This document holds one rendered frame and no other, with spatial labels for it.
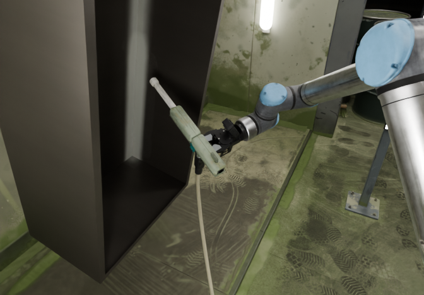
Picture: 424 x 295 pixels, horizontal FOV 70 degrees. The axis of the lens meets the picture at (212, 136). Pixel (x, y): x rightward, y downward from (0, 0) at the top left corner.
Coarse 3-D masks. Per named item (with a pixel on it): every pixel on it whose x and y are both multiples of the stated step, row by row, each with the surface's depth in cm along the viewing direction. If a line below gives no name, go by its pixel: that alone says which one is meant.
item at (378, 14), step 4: (364, 12) 346; (368, 12) 347; (372, 12) 347; (376, 12) 346; (380, 12) 346; (384, 12) 345; (388, 12) 344; (392, 12) 342; (372, 16) 324; (376, 16) 324; (380, 16) 322; (384, 16) 323; (388, 16) 322; (392, 16) 324; (396, 16) 324; (400, 16) 324; (404, 16) 324; (408, 16) 320
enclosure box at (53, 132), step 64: (0, 0) 61; (64, 0) 53; (128, 0) 111; (192, 0) 106; (0, 64) 71; (64, 64) 61; (128, 64) 126; (192, 64) 118; (0, 128) 86; (64, 128) 71; (128, 128) 147; (64, 192) 86; (128, 192) 141; (64, 256) 109
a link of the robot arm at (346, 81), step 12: (336, 72) 92; (348, 72) 86; (300, 84) 113; (312, 84) 103; (324, 84) 96; (336, 84) 91; (348, 84) 87; (360, 84) 83; (300, 96) 110; (312, 96) 104; (324, 96) 99; (336, 96) 95
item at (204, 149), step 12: (156, 84) 120; (168, 96) 117; (180, 108) 112; (180, 120) 109; (192, 132) 107; (192, 144) 106; (204, 144) 104; (204, 156) 102; (216, 156) 102; (216, 168) 99
